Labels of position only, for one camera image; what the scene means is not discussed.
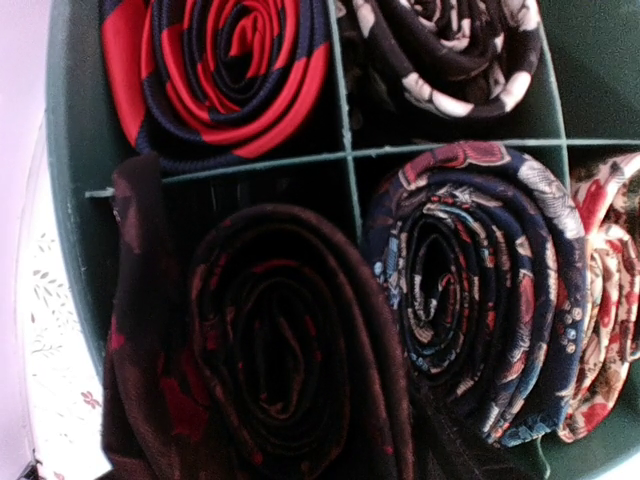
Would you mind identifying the dark red patterned tie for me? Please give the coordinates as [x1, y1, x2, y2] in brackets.
[102, 155, 415, 479]

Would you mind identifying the dark green divided organizer box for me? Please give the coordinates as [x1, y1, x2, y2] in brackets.
[42, 0, 640, 480]

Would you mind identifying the navy floral rolled tie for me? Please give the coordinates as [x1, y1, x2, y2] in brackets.
[362, 141, 587, 448]

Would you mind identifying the red black rolled tie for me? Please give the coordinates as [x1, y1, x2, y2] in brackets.
[100, 0, 331, 174]

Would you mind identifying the black white dotted rolled tie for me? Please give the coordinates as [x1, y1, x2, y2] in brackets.
[336, 1, 542, 120]

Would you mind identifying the tan patterned rolled tie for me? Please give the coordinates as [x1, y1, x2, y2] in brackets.
[558, 153, 639, 443]

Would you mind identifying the floral white table mat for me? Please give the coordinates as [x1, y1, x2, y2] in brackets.
[14, 229, 114, 480]

